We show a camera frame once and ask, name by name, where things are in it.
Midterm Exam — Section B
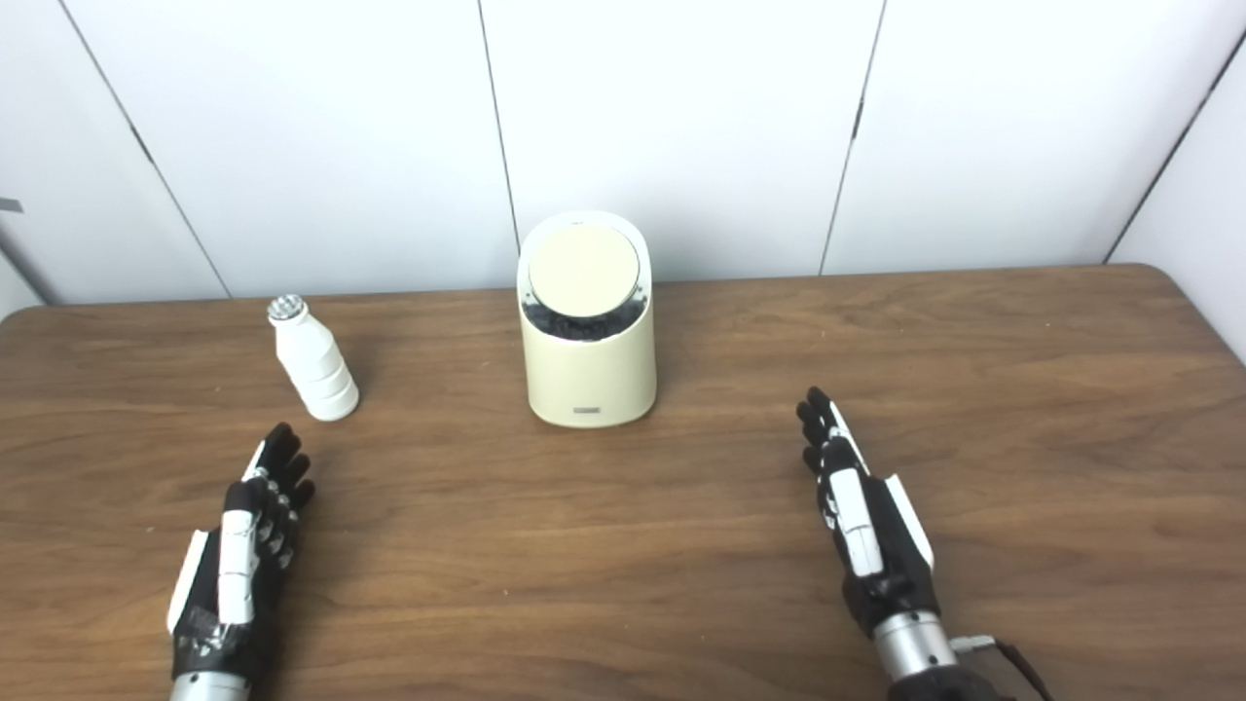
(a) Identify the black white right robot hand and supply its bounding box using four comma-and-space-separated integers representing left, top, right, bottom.
796, 387, 943, 639

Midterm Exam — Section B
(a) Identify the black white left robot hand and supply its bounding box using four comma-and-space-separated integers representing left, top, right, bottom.
167, 422, 316, 683

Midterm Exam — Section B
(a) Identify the small white plastic bottle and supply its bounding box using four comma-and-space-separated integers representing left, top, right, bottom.
268, 295, 360, 423

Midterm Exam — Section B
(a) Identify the cream round bin lid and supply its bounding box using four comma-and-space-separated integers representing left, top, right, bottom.
527, 223, 642, 319

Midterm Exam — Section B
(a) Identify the cream-colored bin body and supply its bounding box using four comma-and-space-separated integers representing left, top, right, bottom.
517, 210, 658, 428

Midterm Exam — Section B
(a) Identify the black bin liner bag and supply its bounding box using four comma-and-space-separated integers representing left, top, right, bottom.
523, 287, 649, 343

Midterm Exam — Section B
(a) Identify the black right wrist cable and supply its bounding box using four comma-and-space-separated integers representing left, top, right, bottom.
949, 635, 1054, 701

